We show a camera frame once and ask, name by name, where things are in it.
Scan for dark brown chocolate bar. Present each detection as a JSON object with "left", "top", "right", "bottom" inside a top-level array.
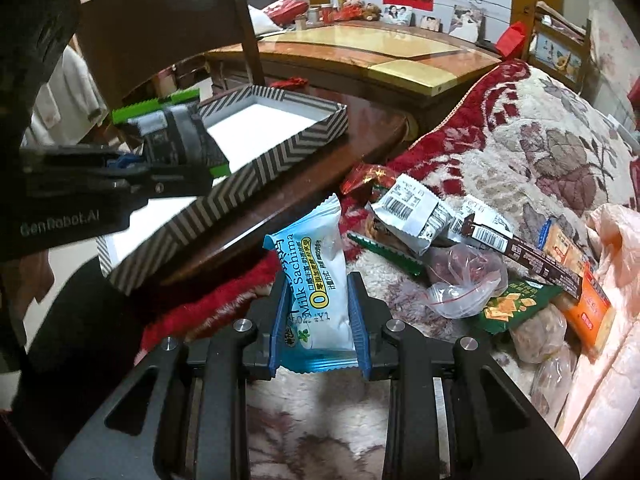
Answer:
[{"left": 461, "top": 214, "right": 582, "bottom": 300}]

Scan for plush toy figures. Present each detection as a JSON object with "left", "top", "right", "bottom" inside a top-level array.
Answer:
[{"left": 333, "top": 0, "right": 382, "bottom": 22}]

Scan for red foil snack packet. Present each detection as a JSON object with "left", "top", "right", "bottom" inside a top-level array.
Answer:
[{"left": 340, "top": 162, "right": 399, "bottom": 203}]

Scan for red floral blanket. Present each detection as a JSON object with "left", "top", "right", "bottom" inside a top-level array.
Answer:
[{"left": 140, "top": 61, "right": 639, "bottom": 479}]

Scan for pink plastic bag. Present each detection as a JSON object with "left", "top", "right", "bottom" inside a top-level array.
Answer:
[{"left": 556, "top": 204, "right": 639, "bottom": 479}]

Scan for chevron patterned white tray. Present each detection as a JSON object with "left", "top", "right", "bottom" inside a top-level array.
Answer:
[{"left": 96, "top": 86, "right": 348, "bottom": 294}]

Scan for white barcode snack packet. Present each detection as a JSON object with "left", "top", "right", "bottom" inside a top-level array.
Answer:
[{"left": 371, "top": 174, "right": 514, "bottom": 256}]

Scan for clear bag of plums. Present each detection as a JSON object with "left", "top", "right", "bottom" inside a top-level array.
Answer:
[{"left": 424, "top": 244, "right": 508, "bottom": 320}]

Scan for blue milk sachima packet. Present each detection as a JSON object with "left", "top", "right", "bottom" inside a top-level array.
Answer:
[{"left": 262, "top": 195, "right": 357, "bottom": 374}]

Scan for orange cracker pack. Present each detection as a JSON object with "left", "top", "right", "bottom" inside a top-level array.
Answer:
[{"left": 552, "top": 264, "right": 616, "bottom": 362}]

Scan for red tassel ornament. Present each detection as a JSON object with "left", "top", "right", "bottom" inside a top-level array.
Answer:
[{"left": 269, "top": 77, "right": 309, "bottom": 91}]

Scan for green cracker snack packet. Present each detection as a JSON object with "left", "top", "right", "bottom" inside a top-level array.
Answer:
[{"left": 348, "top": 231, "right": 560, "bottom": 335}]

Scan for grey green snack packet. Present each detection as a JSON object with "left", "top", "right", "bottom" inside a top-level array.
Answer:
[{"left": 111, "top": 88, "right": 231, "bottom": 178}]

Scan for red gift bag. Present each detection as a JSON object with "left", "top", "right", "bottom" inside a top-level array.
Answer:
[{"left": 496, "top": 21, "right": 526, "bottom": 60}]

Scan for clear bag of brown snacks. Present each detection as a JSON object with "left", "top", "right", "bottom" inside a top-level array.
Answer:
[{"left": 509, "top": 304, "right": 577, "bottom": 428}]

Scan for blue cracker pack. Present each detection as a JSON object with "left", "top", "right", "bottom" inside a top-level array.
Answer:
[{"left": 537, "top": 219, "right": 590, "bottom": 278}]

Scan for wooden shelf rack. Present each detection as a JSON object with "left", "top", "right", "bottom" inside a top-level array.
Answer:
[{"left": 523, "top": 1, "right": 591, "bottom": 93}]

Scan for framed wedding photo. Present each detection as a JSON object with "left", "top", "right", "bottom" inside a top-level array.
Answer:
[{"left": 448, "top": 4, "right": 485, "bottom": 44}]

